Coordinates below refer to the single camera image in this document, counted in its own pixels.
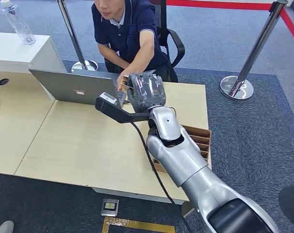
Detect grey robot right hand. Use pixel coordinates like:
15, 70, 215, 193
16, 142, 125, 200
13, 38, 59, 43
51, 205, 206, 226
126, 73, 167, 114

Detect person's left hand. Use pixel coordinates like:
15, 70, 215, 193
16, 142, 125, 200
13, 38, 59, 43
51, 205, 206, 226
116, 68, 132, 92

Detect gold card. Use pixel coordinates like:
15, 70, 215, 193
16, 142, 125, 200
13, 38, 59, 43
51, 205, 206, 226
121, 75, 135, 90

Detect person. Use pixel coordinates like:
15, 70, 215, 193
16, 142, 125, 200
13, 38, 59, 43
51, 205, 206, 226
91, 0, 180, 92

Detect brown cardboard card holder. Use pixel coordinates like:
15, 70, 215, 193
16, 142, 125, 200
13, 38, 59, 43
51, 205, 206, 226
153, 124, 212, 174

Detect black office chair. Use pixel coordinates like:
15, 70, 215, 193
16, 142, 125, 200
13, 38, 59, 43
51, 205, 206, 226
104, 0, 186, 83

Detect grey laptop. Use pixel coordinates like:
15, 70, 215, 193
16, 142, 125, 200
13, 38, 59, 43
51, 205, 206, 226
28, 68, 127, 107

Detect metal floor socket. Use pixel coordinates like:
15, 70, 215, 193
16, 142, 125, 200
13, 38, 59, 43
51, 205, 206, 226
100, 198, 119, 217

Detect red barrier belt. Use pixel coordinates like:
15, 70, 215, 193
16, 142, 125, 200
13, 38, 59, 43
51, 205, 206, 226
166, 0, 294, 50

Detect yellow floor tape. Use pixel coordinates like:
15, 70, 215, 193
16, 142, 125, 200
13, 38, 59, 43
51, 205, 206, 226
101, 216, 176, 233

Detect white cabinet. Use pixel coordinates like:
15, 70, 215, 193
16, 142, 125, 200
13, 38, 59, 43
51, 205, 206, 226
0, 31, 67, 74

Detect clear plastic water bottle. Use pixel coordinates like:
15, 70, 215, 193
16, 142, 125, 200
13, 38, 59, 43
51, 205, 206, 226
0, 0, 37, 46

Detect grey shoe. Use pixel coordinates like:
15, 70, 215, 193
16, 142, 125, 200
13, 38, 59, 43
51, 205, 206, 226
0, 220, 15, 233

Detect black round base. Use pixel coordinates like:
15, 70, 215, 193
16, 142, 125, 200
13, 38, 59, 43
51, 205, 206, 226
278, 186, 294, 228

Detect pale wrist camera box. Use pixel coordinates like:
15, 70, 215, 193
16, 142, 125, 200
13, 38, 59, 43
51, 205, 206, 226
99, 92, 118, 106

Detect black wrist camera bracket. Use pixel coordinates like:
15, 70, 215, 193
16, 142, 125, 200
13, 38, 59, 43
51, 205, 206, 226
95, 96, 150, 124

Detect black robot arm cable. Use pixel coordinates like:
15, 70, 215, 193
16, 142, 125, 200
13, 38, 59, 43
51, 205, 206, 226
129, 121, 194, 233

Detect chrome stanchion post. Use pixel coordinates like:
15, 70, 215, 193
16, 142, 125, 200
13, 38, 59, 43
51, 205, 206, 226
57, 0, 98, 73
219, 0, 289, 101

